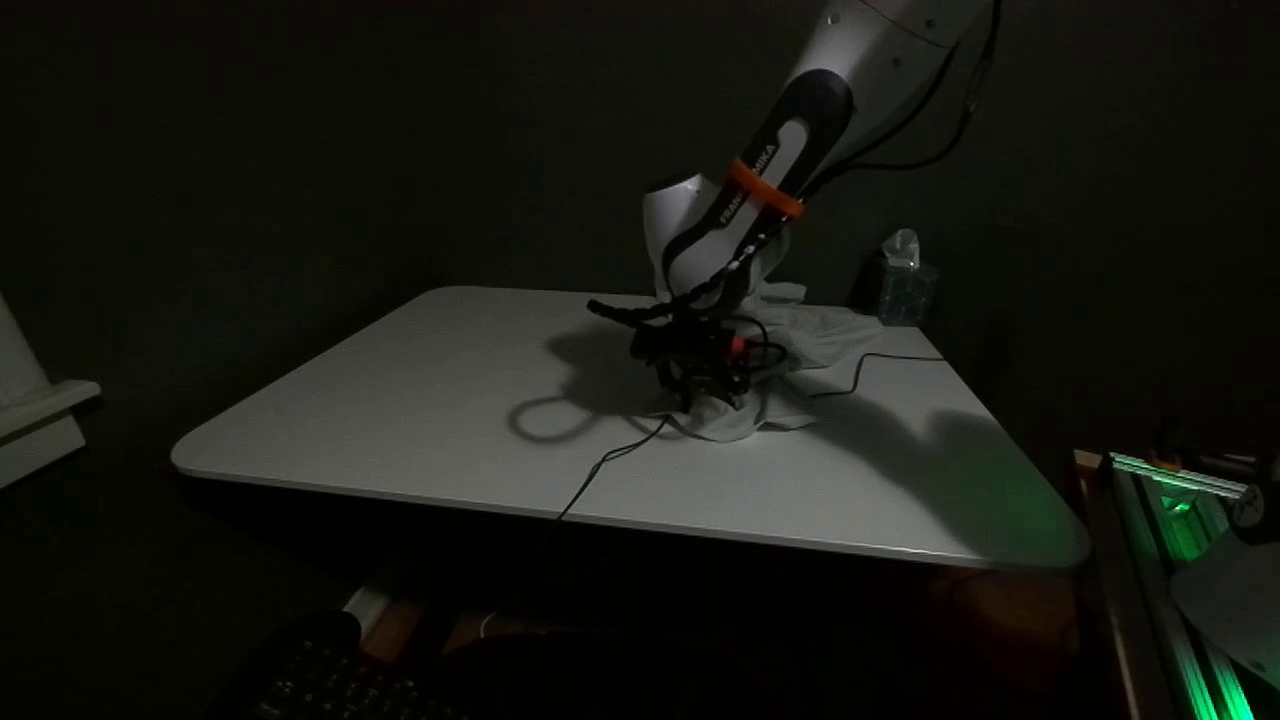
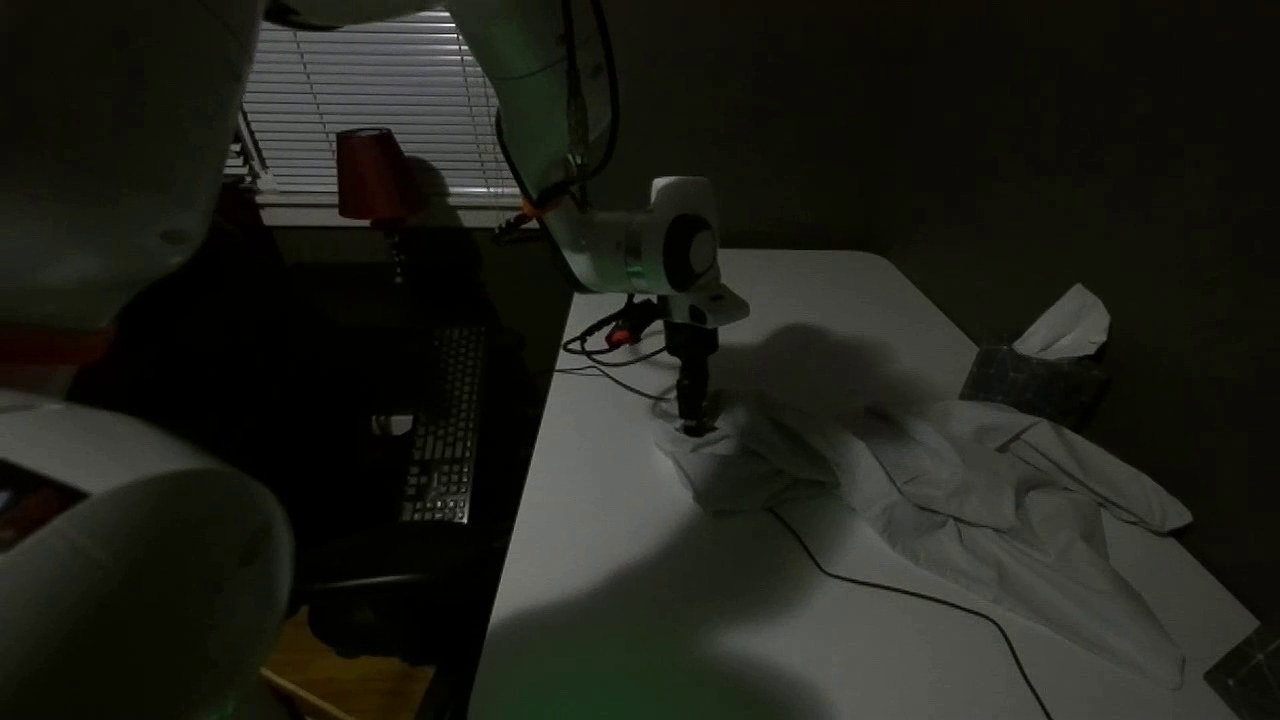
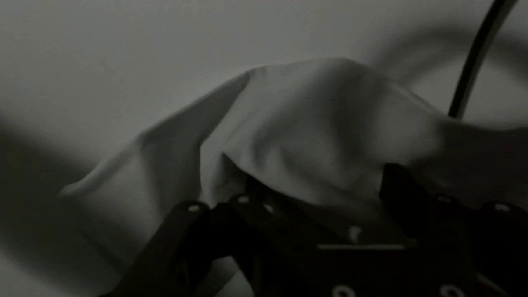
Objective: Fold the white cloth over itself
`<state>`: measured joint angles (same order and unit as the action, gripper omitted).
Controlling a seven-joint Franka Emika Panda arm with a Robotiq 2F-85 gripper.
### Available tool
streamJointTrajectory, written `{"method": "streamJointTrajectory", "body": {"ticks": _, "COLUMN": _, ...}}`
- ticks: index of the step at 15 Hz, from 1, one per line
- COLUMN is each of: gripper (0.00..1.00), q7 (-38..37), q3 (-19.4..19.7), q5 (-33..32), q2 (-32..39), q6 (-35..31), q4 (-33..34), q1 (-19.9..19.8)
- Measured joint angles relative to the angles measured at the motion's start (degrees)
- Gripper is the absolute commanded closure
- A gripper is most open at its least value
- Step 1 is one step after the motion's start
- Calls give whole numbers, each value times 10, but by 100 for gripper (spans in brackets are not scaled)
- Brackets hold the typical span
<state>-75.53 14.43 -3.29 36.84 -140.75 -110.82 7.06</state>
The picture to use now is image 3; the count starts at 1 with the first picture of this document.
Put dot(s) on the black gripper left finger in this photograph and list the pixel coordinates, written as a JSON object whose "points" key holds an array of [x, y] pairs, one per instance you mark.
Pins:
{"points": [[187, 247]]}

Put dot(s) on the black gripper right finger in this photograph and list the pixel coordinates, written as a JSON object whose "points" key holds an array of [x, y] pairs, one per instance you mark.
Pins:
{"points": [[473, 247]]}

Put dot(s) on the white cloth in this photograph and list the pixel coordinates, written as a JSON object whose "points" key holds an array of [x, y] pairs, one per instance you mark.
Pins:
{"points": [[308, 125]]}

